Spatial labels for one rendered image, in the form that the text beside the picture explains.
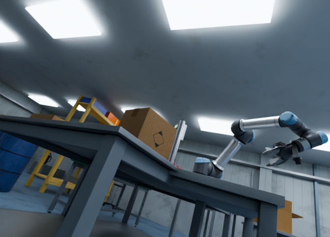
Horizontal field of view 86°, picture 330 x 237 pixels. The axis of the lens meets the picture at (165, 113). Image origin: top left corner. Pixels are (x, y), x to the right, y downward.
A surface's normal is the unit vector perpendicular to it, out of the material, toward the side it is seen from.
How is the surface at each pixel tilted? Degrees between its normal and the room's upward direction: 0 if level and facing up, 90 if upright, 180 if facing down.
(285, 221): 91
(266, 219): 90
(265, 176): 90
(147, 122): 90
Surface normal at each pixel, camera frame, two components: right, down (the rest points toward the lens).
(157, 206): -0.29, -0.51
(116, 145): 0.84, 0.03
